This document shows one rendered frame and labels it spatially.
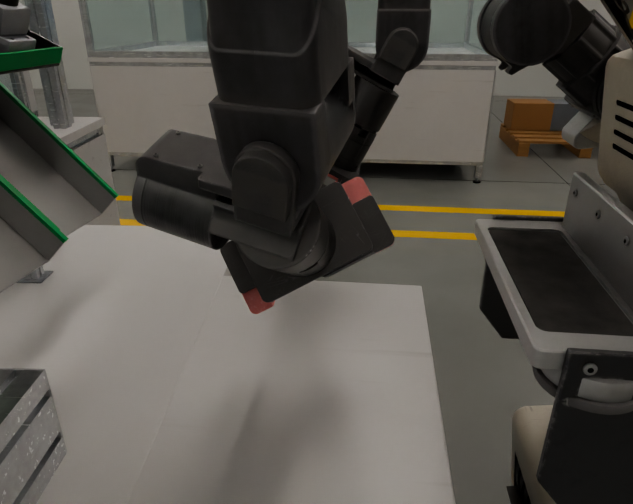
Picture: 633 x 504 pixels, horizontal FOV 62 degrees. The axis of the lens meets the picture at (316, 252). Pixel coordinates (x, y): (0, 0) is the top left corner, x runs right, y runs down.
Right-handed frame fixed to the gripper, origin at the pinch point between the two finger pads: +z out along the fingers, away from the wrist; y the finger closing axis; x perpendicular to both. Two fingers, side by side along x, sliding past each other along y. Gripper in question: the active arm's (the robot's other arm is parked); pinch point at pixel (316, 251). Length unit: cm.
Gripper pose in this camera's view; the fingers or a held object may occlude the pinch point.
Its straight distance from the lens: 52.6
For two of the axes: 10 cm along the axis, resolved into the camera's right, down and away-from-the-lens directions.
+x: 4.5, 8.8, -1.4
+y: -8.9, 4.6, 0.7
